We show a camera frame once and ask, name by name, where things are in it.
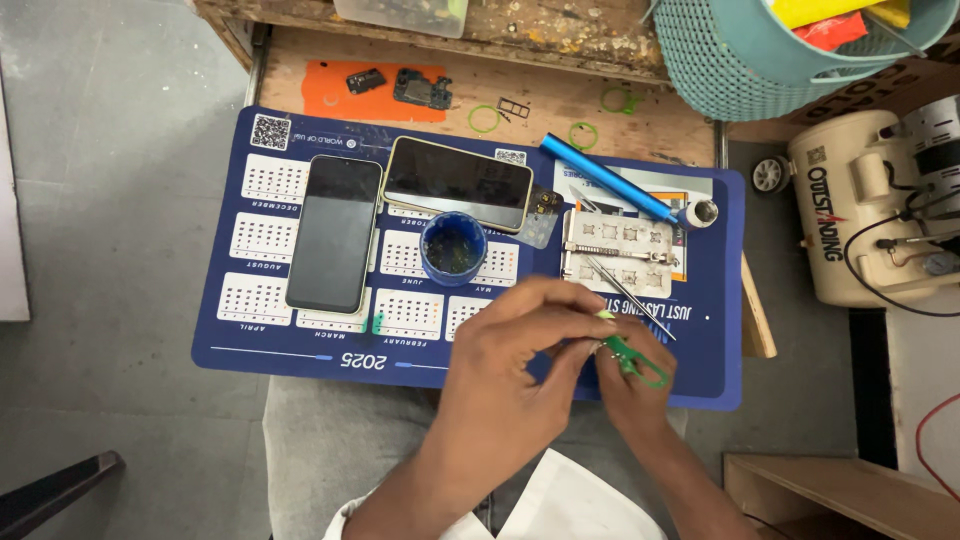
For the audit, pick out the person's right hand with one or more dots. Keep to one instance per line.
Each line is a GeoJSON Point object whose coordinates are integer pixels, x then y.
{"type": "Point", "coordinates": [645, 405]}

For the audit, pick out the person's left hand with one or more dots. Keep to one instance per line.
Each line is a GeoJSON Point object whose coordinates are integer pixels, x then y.
{"type": "Point", "coordinates": [495, 375]}

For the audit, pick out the person's right fingers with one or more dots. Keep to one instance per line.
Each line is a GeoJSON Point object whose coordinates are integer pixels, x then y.
{"type": "Point", "coordinates": [646, 341]}

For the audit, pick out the long silver tweezers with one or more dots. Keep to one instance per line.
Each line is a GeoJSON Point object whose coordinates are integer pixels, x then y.
{"type": "Point", "coordinates": [626, 296]}

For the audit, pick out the metal board holder fixture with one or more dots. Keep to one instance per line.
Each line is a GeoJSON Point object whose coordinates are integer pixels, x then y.
{"type": "Point", "coordinates": [622, 236]}

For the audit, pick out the wooden strip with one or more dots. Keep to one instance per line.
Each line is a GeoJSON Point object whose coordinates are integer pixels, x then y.
{"type": "Point", "coordinates": [757, 315]}

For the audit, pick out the blue metal screwdriver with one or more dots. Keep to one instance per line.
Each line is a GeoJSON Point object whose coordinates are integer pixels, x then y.
{"type": "Point", "coordinates": [600, 176]}

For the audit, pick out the person's white shirt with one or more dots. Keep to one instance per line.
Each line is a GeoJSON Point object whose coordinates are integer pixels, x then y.
{"type": "Point", "coordinates": [577, 502]}

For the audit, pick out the blue round container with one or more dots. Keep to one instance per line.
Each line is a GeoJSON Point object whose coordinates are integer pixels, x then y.
{"type": "Point", "coordinates": [453, 249]}

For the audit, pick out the cream air compressor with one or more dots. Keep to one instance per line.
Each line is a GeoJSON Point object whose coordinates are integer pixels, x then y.
{"type": "Point", "coordinates": [832, 217]}

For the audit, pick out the wooden box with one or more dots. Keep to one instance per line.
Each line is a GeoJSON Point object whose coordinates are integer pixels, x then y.
{"type": "Point", "coordinates": [825, 495]}

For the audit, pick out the gold-framed smartphone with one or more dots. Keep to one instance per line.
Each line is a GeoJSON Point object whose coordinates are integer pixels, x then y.
{"type": "Point", "coordinates": [457, 182]}

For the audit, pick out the black SIM tray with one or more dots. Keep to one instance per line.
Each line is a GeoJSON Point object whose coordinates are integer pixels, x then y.
{"type": "Point", "coordinates": [513, 109]}

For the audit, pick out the teal plastic basket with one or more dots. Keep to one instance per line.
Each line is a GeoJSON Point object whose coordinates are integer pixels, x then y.
{"type": "Point", "coordinates": [720, 67]}

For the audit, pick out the worn wooden shelf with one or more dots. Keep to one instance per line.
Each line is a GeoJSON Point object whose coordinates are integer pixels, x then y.
{"type": "Point", "coordinates": [525, 37]}

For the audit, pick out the black smartphone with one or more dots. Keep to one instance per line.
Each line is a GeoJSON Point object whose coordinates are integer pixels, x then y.
{"type": "Point", "coordinates": [334, 236]}

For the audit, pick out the dark blue phone motherboard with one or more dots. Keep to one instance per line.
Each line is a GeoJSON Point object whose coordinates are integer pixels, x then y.
{"type": "Point", "coordinates": [422, 88]}

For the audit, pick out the brown cardboard box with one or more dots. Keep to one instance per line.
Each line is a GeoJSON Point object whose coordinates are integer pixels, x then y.
{"type": "Point", "coordinates": [877, 86]}

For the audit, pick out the small black circuit board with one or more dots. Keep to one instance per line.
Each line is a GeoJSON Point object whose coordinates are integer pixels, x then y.
{"type": "Point", "coordinates": [366, 80]}

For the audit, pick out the blue calendar work mat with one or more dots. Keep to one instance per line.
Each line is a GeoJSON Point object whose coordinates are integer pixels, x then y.
{"type": "Point", "coordinates": [262, 345]}

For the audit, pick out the orange plastic sheet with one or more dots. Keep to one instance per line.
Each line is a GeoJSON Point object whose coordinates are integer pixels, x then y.
{"type": "Point", "coordinates": [330, 94]}

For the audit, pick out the clear plastic container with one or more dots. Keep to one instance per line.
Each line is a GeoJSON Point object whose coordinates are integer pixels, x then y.
{"type": "Point", "coordinates": [405, 15]}

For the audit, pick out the dark wooden bar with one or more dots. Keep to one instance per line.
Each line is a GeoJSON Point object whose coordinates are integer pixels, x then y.
{"type": "Point", "coordinates": [52, 491]}

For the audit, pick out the white panel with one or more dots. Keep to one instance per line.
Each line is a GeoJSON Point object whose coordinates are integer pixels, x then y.
{"type": "Point", "coordinates": [11, 225]}

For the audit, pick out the clear phone camera part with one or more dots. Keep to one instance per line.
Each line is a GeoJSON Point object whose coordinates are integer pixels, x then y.
{"type": "Point", "coordinates": [544, 217]}

